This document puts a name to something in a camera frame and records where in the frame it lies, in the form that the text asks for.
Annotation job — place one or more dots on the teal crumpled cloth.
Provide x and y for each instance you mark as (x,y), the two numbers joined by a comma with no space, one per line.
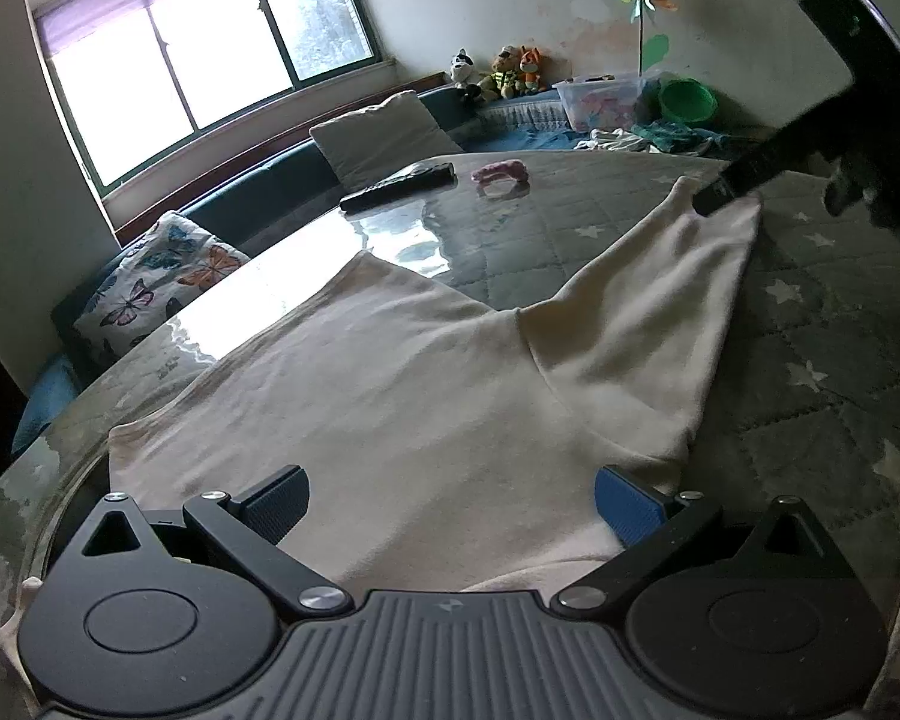
(682,139)

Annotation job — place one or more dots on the green plastic bucket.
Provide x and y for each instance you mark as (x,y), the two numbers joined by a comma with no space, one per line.
(686,101)

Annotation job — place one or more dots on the blue corner sofa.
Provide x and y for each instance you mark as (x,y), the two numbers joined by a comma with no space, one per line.
(270,174)

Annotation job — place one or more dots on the plain white pillow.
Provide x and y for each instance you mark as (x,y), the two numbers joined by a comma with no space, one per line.
(382,139)

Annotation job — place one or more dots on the green framed window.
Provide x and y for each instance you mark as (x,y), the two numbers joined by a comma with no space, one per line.
(195,37)

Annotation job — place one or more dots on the cream crumpled cloth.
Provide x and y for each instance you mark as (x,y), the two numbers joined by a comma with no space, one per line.
(615,141)

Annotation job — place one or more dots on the person's right hand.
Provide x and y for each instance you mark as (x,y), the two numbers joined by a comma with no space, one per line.
(885,191)

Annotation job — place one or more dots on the brown bear plush toy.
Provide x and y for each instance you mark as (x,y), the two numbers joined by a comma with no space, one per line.
(502,75)

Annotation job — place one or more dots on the clear plastic storage box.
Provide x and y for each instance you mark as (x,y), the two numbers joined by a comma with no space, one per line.
(600,103)

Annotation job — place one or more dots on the black remote control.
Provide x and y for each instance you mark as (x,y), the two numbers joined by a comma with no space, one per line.
(397,186)

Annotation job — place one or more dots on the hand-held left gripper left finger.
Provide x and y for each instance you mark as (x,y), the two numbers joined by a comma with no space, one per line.
(276,504)

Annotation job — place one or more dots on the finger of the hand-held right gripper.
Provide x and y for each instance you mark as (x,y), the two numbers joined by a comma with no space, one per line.
(750,169)

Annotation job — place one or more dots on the cream knit garment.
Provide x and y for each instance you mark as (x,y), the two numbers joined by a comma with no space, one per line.
(420,405)

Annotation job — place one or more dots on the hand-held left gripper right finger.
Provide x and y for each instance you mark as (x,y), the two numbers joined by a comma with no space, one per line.
(630,511)

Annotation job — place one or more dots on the panda plush toy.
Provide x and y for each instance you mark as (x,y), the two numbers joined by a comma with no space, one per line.
(463,73)

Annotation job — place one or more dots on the butterfly print pillow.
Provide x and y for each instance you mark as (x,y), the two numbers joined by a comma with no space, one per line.
(157,277)

